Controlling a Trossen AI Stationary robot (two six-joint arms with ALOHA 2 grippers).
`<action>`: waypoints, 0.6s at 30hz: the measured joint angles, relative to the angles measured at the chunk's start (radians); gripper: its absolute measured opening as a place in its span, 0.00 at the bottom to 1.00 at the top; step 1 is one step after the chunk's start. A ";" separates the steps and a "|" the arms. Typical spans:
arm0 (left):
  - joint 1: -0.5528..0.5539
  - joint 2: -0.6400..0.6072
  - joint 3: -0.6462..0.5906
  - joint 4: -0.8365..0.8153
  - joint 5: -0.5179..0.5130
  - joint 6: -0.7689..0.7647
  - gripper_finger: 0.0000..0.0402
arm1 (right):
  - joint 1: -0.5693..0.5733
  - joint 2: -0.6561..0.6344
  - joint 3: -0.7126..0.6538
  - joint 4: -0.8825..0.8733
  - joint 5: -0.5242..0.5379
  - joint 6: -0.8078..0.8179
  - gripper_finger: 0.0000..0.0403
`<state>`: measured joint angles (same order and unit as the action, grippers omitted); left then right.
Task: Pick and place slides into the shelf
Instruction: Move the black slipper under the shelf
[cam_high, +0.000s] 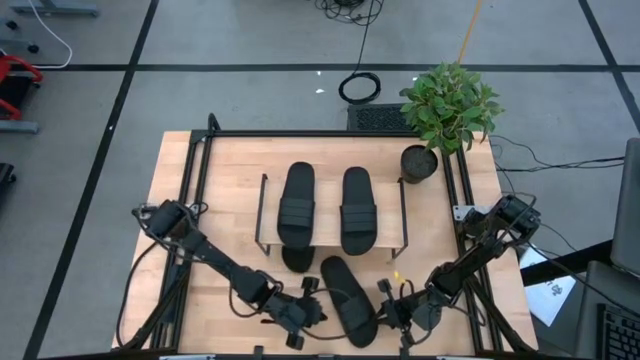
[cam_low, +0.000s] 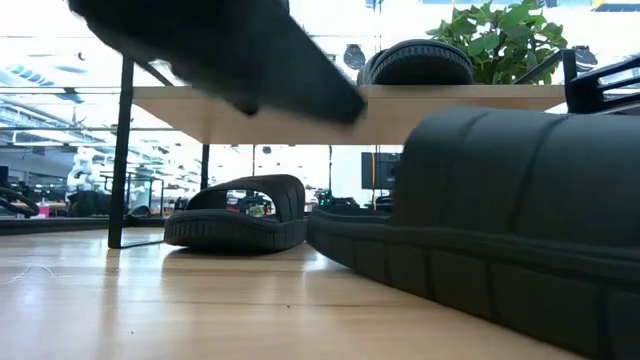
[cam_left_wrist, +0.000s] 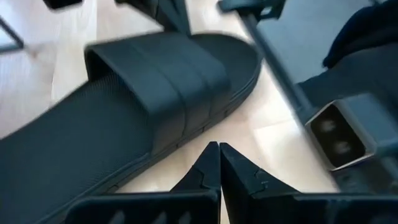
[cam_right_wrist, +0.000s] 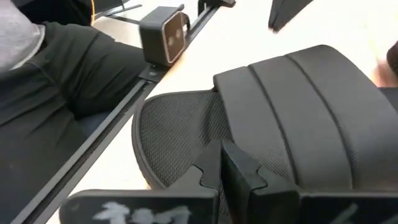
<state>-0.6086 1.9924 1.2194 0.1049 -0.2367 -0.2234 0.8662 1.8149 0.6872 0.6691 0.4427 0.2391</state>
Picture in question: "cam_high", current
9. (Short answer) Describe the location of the black rubber slide sandal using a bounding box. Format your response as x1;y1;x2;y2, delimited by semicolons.
280;244;318;275
339;165;379;258
276;160;318;251
319;255;380;350

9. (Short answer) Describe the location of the white metal bracket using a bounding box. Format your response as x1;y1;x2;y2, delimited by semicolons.
451;203;495;222

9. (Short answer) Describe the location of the black perforated floor mat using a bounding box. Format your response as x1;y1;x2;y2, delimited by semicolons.
346;102;417;133

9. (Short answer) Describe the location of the black aluminium table frame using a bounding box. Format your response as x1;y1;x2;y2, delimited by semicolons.
113;112;540;360

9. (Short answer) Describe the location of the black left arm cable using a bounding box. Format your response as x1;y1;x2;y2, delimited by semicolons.
114;238;154;349

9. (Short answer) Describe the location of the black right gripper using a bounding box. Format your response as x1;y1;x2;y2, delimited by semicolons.
376;278;444;359

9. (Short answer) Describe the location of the black keyboard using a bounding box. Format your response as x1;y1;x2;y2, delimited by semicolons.
596;301;640;360

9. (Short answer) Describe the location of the tangled black cable bundle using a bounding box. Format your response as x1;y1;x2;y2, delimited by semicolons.
313;0;387;27

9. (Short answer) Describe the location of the yellow cable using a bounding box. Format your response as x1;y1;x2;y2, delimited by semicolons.
456;0;486;65

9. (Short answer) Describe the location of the white floor cable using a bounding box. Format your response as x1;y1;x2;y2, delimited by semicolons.
26;0;75;71

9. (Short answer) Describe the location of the thin black floor cable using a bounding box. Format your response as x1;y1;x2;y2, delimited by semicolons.
489;133;627;175

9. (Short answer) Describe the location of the green potted plant black pot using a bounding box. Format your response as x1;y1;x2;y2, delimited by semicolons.
398;60;506;186

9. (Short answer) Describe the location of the coiled black cable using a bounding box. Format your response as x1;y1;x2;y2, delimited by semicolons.
337;0;383;106

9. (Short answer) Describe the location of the wooden shelf black metal frame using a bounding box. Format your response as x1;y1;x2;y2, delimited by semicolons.
253;171;411;262

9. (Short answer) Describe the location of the red metal cart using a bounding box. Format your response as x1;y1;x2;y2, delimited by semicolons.
0;53;45;122

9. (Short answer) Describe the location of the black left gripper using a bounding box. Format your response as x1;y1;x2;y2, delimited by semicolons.
263;275;325;352

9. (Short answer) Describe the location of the grey monitor back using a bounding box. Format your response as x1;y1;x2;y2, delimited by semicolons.
609;136;640;280

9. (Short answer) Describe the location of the grey metal desk base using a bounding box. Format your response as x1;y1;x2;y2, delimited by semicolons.
8;0;100;18

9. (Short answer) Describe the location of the white paper sheet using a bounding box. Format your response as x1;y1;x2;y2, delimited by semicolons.
518;246;578;328

